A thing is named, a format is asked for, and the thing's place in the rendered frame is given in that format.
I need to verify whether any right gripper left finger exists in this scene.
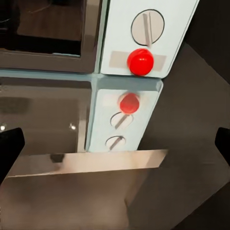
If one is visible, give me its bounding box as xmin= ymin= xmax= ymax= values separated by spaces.
xmin=0 ymin=128 xmax=25 ymax=185

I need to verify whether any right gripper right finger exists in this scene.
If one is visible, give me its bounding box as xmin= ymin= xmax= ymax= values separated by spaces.
xmin=215 ymin=127 xmax=230 ymax=165

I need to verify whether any microwave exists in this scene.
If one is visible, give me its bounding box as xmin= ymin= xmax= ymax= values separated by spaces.
xmin=0 ymin=0 xmax=199 ymax=80

